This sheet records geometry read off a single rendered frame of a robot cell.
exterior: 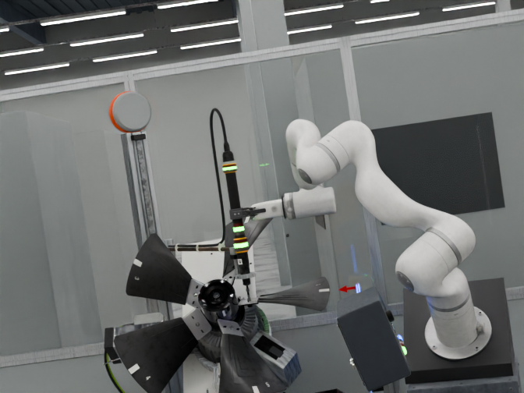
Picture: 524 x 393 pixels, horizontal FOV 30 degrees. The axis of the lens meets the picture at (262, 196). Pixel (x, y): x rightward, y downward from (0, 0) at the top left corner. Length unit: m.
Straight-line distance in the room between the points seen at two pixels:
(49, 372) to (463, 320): 1.90
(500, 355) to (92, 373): 1.80
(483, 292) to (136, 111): 1.52
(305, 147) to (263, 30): 4.70
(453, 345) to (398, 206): 0.48
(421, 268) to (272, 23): 4.97
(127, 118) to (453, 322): 1.57
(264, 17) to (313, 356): 3.92
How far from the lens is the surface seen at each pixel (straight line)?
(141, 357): 3.09
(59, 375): 4.05
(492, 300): 2.94
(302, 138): 2.69
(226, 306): 3.06
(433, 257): 2.54
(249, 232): 3.24
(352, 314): 2.29
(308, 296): 3.07
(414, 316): 2.95
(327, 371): 3.89
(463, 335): 2.81
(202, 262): 3.52
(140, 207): 3.72
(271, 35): 7.32
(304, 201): 3.06
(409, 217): 2.59
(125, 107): 3.73
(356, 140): 2.65
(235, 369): 2.98
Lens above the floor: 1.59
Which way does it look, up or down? 2 degrees down
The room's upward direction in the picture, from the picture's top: 8 degrees counter-clockwise
